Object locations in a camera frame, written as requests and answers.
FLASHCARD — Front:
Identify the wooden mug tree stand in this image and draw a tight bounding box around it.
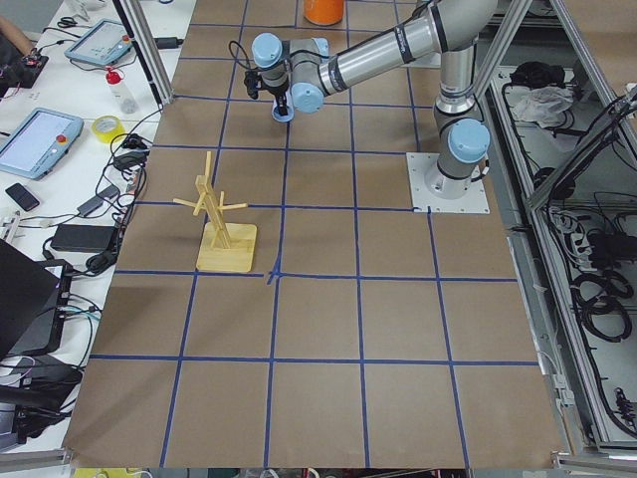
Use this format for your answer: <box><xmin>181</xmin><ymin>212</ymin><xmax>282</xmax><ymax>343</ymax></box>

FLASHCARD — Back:
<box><xmin>173</xmin><ymin>151</ymin><xmax>258</xmax><ymax>273</ymax></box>

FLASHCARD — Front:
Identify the yellow tape roll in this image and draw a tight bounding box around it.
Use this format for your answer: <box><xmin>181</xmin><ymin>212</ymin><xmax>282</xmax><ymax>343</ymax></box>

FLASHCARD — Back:
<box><xmin>92</xmin><ymin>116</ymin><xmax>125</xmax><ymax>143</ymax></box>

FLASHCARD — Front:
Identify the red cap squeeze bottle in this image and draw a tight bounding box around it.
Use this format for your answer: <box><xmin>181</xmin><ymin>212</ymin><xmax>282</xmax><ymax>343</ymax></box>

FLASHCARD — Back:
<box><xmin>106</xmin><ymin>67</ymin><xmax>139</xmax><ymax>115</ymax></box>

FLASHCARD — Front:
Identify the light blue plastic cup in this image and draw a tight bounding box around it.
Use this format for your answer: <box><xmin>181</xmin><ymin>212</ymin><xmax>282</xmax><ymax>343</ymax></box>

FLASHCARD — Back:
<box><xmin>272</xmin><ymin>103</ymin><xmax>295</xmax><ymax>123</ymax></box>

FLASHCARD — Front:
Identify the large orange can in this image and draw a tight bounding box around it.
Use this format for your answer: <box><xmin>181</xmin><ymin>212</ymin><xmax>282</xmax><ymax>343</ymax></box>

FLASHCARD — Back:
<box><xmin>303</xmin><ymin>0</ymin><xmax>345</xmax><ymax>26</ymax></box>

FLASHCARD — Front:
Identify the black power adapter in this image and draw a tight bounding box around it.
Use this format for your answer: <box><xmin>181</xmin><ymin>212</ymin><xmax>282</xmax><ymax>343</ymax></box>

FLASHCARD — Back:
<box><xmin>51</xmin><ymin>224</ymin><xmax>116</xmax><ymax>253</ymax></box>

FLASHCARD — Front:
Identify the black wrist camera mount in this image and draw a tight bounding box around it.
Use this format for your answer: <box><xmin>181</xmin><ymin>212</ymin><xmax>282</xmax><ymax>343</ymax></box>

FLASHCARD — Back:
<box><xmin>243</xmin><ymin>70</ymin><xmax>262</xmax><ymax>100</ymax></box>

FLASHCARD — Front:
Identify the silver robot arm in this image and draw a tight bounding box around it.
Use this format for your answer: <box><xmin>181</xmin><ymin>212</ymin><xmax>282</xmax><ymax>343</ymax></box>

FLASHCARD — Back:
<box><xmin>427</xmin><ymin>43</ymin><xmax>491</xmax><ymax>200</ymax></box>
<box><xmin>244</xmin><ymin>0</ymin><xmax>498</xmax><ymax>122</ymax></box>

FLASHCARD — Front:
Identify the black laptop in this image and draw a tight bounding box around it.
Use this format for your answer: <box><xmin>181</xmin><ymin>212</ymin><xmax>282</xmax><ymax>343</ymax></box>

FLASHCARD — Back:
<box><xmin>1</xmin><ymin>241</ymin><xmax>72</xmax><ymax>359</ymax></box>

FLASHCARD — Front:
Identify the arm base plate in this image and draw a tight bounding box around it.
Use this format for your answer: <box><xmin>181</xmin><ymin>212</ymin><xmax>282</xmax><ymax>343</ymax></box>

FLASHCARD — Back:
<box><xmin>406</xmin><ymin>152</ymin><xmax>491</xmax><ymax>214</ymax></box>

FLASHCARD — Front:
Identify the teach pendant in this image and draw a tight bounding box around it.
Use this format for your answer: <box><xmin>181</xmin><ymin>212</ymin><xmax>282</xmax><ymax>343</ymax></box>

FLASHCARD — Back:
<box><xmin>65</xmin><ymin>19</ymin><xmax>132</xmax><ymax>67</ymax></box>
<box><xmin>1</xmin><ymin>108</ymin><xmax>84</xmax><ymax>179</ymax></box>

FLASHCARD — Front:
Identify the teach pendant far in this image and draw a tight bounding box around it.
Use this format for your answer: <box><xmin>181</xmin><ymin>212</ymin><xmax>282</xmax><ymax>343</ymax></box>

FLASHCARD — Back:
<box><xmin>65</xmin><ymin>19</ymin><xmax>132</xmax><ymax>67</ymax></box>

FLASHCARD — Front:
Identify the black smartphone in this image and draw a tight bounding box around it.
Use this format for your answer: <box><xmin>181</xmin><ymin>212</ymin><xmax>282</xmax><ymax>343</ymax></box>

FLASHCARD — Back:
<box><xmin>5</xmin><ymin>183</ymin><xmax>40</xmax><ymax>211</ymax></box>

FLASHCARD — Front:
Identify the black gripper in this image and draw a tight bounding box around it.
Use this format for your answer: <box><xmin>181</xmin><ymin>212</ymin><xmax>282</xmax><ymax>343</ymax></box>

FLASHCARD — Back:
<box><xmin>262</xmin><ymin>79</ymin><xmax>290</xmax><ymax>118</ymax></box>

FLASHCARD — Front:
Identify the teach pendant near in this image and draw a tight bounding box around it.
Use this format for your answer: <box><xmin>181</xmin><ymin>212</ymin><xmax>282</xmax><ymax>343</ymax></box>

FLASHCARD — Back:
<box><xmin>1</xmin><ymin>108</ymin><xmax>84</xmax><ymax>179</ymax></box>

